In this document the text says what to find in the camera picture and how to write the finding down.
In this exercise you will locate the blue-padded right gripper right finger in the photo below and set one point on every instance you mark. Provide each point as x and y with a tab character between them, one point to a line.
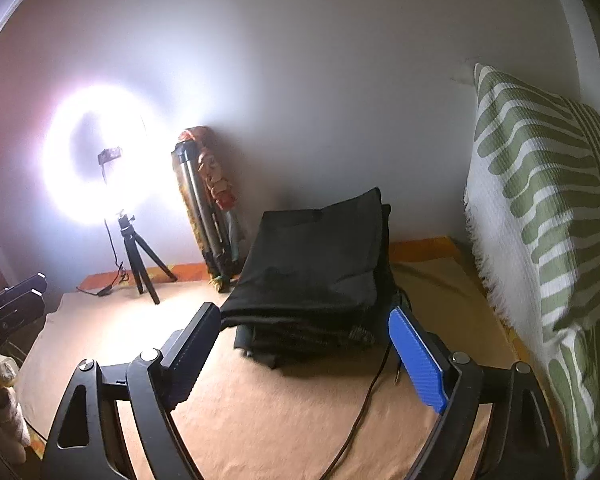
521	441

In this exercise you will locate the green white striped pillow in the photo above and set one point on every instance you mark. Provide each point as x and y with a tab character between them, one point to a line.
532	203

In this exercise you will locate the folded grey tripod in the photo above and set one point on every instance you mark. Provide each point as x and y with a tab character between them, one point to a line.
205	214

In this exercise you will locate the left hand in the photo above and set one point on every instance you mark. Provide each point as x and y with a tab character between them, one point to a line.
14	434

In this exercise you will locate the small black tripod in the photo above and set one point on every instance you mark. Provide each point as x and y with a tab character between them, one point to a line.
134	244

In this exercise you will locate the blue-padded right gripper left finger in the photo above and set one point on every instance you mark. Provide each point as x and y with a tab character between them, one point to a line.
87	441

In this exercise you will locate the bright ring light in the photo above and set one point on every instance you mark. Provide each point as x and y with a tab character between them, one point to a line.
106	152

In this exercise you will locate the black pants with yellow stripes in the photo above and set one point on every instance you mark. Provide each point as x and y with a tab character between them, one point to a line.
315	280

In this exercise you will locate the grey houndstooth folded garment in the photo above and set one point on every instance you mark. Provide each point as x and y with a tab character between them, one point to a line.
277	346

